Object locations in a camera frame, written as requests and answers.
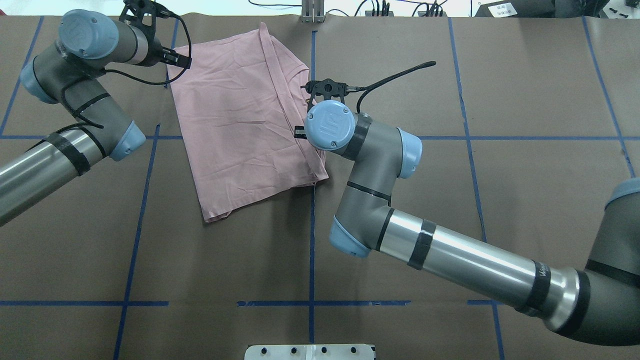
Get aluminium frame post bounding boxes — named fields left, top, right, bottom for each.
left=300, top=0, right=326, bottom=24

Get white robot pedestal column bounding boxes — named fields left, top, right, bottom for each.
left=244, top=343, right=377, bottom=360

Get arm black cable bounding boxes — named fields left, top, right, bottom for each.
left=25, top=10, right=194, bottom=151
left=350, top=60, right=438, bottom=115

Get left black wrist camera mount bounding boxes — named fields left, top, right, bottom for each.
left=118, top=0, right=175, bottom=42

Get black box with label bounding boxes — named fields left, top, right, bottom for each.
left=474, top=0, right=616, bottom=19

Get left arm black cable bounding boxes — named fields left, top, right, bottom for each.
left=25, top=10, right=194, bottom=151

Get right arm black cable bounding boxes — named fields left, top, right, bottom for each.
left=350, top=60, right=438, bottom=115

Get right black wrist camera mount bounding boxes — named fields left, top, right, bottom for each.
left=301, top=79, right=365, bottom=112

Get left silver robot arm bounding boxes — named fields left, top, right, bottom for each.
left=0, top=0, right=192, bottom=225

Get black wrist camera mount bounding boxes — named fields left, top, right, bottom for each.
left=301, top=79, right=365, bottom=112
left=118, top=0, right=175, bottom=42

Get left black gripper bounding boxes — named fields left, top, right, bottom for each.
left=133, top=35, right=192, bottom=69

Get pink printed t-shirt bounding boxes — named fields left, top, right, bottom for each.
left=167, top=22, right=329, bottom=223

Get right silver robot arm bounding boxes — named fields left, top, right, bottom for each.
left=295, top=99, right=640, bottom=347

